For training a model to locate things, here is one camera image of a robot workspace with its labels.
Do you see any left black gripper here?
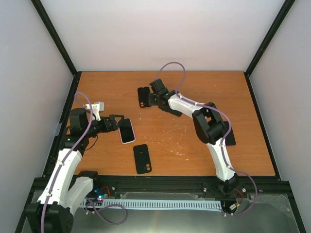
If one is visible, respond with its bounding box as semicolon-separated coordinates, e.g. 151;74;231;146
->
84;115;124;137

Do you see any black phone case top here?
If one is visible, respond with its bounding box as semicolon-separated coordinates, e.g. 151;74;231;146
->
138;87;150;108

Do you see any black phone case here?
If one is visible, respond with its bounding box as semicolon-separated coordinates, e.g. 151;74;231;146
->
138;87;150;108
133;144;152;175
168;109;182;117

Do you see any black smartphone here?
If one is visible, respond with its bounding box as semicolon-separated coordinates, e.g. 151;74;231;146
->
224;121;236;146
119;118;135;143

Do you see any white phone case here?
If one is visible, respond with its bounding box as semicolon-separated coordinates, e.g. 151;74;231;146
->
118;117;136;145

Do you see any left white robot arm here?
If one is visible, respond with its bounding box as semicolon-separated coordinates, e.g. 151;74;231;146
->
25;108;124;233

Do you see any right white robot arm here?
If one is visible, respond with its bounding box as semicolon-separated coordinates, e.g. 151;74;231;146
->
148;79;238;193

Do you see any black phone case middle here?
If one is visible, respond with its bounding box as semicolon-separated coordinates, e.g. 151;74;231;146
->
168;109;182;117

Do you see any black phone case front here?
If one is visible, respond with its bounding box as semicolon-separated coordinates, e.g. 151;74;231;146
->
133;144;152;175

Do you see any small green circuit board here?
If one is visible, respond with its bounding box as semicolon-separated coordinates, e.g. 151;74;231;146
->
97;193;109;201

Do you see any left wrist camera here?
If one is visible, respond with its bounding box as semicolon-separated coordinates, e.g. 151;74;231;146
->
83;101;104;121

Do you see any light blue cable duct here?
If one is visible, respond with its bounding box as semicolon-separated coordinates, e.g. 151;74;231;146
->
94;199;222;212

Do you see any left black frame post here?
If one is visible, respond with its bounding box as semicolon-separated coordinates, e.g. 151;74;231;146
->
30;0;82;78

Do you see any black frame post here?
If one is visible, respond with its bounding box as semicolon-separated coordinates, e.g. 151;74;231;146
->
244;0;296;77
30;0;82;78

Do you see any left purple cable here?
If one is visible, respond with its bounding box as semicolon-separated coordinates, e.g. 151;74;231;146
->
40;91;128;233

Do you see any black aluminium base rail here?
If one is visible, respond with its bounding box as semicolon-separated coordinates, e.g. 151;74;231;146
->
95;175;294;200

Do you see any right black frame post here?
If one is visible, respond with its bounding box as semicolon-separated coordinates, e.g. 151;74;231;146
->
244;0;296;77

